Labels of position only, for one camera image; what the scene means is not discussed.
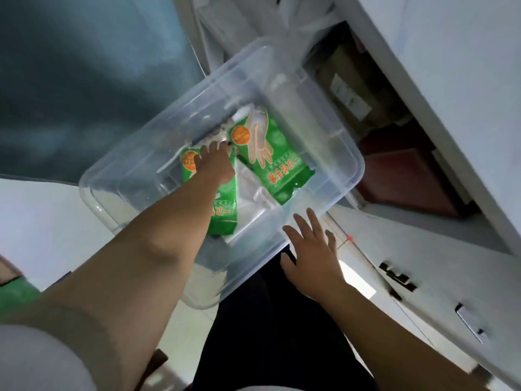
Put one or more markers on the person's right forearm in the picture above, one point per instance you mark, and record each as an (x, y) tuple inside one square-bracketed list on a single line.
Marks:
[(390, 337)]

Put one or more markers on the brown cardboard box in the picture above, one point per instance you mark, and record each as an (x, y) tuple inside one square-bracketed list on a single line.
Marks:
[(350, 89)]

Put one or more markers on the dark red box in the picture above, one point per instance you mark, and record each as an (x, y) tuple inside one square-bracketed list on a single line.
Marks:
[(407, 175)]

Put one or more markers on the person's right middle finger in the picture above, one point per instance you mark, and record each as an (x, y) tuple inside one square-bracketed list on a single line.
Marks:
[(303, 227)]

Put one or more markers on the person's left fingers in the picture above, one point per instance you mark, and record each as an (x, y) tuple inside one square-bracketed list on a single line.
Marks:
[(211, 148)]

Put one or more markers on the person's right thumb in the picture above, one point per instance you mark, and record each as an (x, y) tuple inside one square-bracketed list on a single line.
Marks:
[(287, 264)]

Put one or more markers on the person's white sleeve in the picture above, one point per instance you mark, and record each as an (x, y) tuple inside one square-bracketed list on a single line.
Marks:
[(36, 358)]

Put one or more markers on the green glove packet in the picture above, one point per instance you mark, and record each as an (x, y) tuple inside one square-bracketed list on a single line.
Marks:
[(268, 158), (226, 211)]

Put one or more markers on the black door latch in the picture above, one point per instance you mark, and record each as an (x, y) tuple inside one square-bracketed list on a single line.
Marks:
[(397, 276)]

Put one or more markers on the person's right hand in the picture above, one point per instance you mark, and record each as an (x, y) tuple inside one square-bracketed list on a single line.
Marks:
[(317, 264)]

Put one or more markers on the person's left forearm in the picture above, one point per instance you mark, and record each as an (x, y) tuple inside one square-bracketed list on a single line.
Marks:
[(179, 223)]

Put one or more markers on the person's left hand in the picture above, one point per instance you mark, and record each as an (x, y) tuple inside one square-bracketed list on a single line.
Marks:
[(215, 168)]

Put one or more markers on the person's right little finger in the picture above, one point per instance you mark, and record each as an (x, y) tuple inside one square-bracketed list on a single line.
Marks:
[(331, 240)]

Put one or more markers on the clear plastic storage bin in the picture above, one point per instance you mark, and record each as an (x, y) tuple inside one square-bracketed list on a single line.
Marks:
[(138, 166)]

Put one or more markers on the white plastic bag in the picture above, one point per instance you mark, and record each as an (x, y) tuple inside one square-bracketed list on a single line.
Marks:
[(254, 209)]

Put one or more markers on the green package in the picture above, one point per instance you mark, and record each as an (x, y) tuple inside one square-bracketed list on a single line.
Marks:
[(16, 295)]

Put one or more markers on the white cabinet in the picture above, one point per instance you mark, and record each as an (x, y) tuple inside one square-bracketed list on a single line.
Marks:
[(460, 77)]

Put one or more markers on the person's black trousers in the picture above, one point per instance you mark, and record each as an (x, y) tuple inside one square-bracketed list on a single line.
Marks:
[(276, 337)]

